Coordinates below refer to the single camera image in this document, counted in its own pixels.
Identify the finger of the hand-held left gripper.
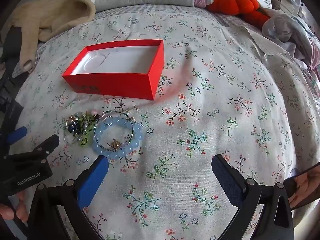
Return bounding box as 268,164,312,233
0,126,27,155
5,134,60,165

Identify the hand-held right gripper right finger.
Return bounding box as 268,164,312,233
211,154,295,240

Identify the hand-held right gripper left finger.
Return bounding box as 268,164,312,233
21,155,109,240

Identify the clear bead bracelet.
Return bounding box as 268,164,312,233
63,129,87,146

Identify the dark beaded cord bracelet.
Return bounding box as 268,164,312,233
67,121,83,133

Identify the large rose gold ring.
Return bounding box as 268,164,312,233
65,115,80,128

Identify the green bead bracelet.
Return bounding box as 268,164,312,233
77,112,97,147

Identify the light blue bead bracelet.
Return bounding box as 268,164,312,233
92,117,145,159

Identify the thin teal seed-bead bracelet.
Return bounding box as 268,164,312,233
94,109,137,152

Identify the red cardboard box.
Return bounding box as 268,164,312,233
62,39,165,101

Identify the person's left hand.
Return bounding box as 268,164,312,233
0,190,30,223

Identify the floral bed sheet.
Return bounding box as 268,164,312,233
12,5,320,240

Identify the beige fleece blanket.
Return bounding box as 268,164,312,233
0,0,97,72

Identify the crumpled white cloth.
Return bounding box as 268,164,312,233
261,12,320,71

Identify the orange plush pumpkin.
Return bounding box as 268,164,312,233
206,0,271,28

